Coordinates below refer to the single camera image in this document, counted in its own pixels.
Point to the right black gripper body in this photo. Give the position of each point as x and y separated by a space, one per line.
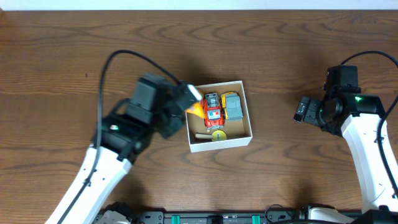
315 113

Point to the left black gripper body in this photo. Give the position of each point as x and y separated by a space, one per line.
173 117

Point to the orange rubber animal toy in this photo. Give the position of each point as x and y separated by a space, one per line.
197 109

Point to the red toy fire truck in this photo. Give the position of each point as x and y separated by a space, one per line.
214 116

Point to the cream pellet drum toy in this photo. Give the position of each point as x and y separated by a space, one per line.
217 135

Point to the yellow grey toy truck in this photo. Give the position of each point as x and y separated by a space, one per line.
231 105

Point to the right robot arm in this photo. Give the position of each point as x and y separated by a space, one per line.
361 121

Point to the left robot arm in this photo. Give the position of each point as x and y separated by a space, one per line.
124 133

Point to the white cardboard box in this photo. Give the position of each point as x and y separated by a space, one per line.
238 133

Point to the black mounting rail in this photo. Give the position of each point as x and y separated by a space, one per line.
121 213

